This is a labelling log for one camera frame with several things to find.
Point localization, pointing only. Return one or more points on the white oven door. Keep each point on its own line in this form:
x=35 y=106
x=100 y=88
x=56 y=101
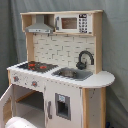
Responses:
x=6 y=106

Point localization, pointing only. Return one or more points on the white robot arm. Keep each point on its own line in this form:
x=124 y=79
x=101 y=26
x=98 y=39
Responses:
x=18 y=122

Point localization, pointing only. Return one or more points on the wooden toy kitchen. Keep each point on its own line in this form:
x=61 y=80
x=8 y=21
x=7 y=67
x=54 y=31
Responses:
x=61 y=49

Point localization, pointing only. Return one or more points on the grey toy sink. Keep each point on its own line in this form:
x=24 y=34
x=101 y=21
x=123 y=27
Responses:
x=73 y=74

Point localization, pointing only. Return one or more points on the black toy faucet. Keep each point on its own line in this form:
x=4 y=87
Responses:
x=81 y=64

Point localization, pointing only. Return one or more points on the black stovetop red burners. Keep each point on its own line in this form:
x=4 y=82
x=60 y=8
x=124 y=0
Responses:
x=37 y=66

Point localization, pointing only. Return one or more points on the right oven knob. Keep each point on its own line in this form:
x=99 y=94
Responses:
x=34 y=83

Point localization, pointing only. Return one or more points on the white cabinet door ice dispenser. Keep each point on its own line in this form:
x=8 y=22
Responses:
x=62 y=106

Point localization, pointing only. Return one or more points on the white toy microwave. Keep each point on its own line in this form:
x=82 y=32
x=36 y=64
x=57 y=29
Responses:
x=74 y=23

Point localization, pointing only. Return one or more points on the grey range hood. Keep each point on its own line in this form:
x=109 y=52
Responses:
x=39 y=26

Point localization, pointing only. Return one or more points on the grey backdrop curtain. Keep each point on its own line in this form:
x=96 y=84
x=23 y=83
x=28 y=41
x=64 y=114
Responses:
x=114 y=43

